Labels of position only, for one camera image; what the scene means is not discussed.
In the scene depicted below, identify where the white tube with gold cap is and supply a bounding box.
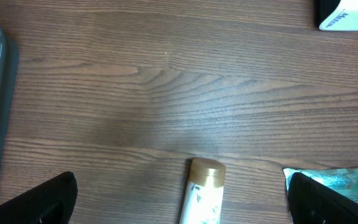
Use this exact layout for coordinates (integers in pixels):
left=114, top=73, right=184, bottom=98
left=179, top=158, right=226, bottom=224

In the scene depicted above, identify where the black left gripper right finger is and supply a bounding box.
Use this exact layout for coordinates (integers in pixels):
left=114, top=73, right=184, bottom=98
left=288, top=172, right=358, bottom=224

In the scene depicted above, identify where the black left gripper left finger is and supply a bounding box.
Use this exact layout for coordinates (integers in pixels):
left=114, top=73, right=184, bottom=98
left=0, top=171, right=78, bottom=224

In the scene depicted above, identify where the white barcode scanner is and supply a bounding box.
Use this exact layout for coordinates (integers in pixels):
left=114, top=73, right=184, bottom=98
left=314, top=0, right=358, bottom=31

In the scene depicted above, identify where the teal snack packet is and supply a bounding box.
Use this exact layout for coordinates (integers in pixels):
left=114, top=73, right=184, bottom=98
left=283, top=167, right=358, bottom=203

